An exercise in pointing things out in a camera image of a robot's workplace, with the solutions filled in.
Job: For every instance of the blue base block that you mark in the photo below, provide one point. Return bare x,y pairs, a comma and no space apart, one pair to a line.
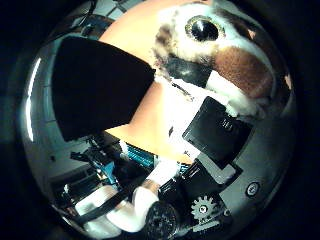
141,156

